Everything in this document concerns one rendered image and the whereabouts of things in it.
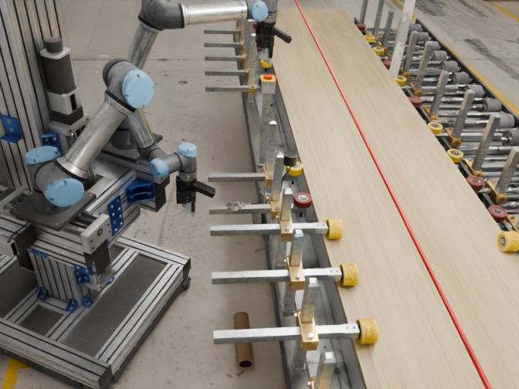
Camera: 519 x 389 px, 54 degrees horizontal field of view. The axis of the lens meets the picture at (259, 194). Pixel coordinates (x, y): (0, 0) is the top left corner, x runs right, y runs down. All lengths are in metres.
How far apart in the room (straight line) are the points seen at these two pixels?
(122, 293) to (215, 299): 0.55
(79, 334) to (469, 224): 1.86
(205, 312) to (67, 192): 1.37
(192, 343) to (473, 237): 1.50
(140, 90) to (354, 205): 1.06
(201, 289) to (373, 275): 1.35
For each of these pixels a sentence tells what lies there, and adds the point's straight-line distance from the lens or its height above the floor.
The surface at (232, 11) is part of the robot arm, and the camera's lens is 2.18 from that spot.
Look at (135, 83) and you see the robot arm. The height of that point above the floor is 1.53.
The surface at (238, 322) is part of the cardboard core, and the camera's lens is 2.79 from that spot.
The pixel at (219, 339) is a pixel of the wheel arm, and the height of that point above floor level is 0.96.
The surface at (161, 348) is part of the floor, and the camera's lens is 2.80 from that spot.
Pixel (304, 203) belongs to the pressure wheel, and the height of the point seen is 0.91.
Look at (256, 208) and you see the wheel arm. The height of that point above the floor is 0.86.
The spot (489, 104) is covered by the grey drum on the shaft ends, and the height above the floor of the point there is 0.84.
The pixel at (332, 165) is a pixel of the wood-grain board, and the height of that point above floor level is 0.90.
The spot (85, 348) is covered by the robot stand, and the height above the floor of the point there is 0.21.
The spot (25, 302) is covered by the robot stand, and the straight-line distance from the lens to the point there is 2.87.
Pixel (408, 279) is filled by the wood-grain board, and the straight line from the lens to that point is 1.99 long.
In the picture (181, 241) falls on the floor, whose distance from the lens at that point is 3.33.
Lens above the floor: 2.27
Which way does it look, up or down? 38 degrees down
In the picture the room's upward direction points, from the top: 4 degrees clockwise
